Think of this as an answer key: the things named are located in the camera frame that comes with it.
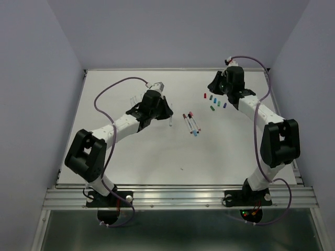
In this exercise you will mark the dark red marker pen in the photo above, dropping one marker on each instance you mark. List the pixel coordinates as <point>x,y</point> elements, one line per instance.
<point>187,123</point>

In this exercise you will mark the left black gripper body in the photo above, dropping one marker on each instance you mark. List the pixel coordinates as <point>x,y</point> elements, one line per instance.
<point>153,111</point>

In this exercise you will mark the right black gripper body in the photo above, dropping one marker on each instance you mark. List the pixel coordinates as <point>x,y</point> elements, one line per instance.
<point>229,88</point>

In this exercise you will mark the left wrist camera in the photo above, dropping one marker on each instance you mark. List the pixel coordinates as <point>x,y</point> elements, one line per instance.
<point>158,87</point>

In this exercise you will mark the black marker pen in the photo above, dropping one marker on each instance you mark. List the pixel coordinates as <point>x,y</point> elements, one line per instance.
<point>192,122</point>

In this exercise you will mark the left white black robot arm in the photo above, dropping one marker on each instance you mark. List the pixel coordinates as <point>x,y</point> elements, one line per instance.
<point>86,155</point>

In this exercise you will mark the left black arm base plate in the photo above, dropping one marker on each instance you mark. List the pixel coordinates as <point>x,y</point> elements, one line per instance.
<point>100,201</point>

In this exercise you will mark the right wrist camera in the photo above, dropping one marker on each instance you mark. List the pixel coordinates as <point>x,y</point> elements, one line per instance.
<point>230,62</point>

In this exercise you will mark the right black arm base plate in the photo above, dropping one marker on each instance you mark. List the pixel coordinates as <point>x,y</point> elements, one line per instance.
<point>239,198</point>

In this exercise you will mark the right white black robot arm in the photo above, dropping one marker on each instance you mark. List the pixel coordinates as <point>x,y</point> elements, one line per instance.
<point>280,143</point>

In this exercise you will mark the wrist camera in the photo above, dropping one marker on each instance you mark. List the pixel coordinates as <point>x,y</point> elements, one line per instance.
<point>230,62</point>
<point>158,87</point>

